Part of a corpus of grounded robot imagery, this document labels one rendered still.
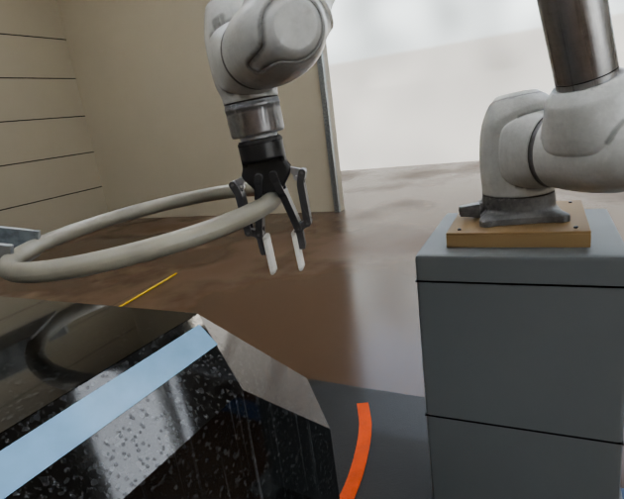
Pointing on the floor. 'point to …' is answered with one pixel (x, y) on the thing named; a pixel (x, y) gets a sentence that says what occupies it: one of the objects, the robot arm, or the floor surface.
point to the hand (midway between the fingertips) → (284, 252)
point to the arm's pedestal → (525, 365)
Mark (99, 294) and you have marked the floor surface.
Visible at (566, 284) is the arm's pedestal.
